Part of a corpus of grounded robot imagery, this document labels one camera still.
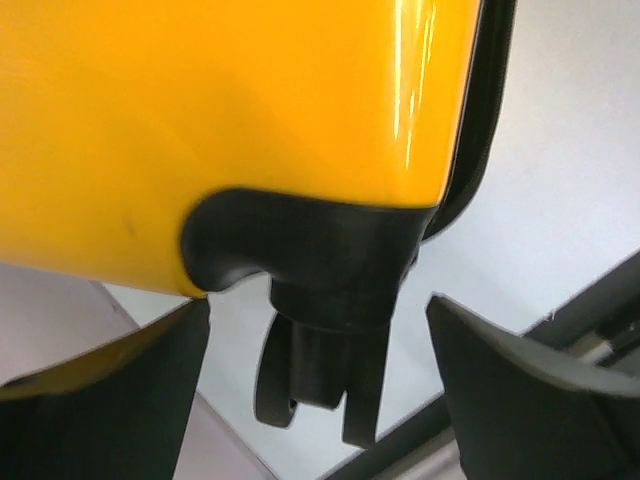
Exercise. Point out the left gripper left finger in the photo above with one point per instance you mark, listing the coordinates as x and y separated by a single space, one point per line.
119 411

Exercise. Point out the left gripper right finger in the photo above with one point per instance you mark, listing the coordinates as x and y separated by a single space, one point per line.
522 410

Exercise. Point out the yellow Pikachu suitcase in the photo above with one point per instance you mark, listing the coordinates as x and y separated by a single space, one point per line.
183 146

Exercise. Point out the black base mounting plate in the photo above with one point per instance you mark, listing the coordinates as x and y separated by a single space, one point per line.
599 326

